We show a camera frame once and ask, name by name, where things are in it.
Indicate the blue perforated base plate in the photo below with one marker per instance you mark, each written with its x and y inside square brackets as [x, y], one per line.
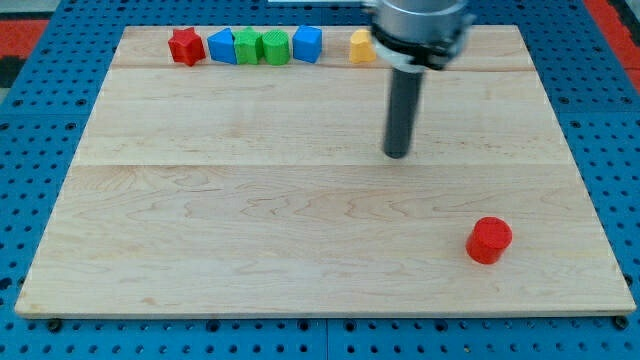
[49, 102]

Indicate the red cylinder block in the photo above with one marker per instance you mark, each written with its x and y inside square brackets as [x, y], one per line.
[489, 239]

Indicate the blue cube block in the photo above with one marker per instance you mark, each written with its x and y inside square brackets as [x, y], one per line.
[307, 43]

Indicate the green star block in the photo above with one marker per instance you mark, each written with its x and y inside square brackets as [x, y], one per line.
[248, 46]

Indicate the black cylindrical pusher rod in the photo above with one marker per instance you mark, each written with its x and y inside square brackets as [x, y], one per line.
[401, 113]

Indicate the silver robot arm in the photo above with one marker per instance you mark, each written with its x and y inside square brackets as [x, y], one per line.
[414, 36]

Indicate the blue pentagon-like block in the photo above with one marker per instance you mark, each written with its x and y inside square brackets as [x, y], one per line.
[221, 46]

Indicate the red star block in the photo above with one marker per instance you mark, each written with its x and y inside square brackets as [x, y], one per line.
[186, 46]

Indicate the yellow heart block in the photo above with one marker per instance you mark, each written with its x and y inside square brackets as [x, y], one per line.
[361, 49]

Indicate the wooden board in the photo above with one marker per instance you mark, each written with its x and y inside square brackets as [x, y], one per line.
[258, 191]

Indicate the green cylinder block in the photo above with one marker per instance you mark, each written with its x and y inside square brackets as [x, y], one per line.
[276, 47]

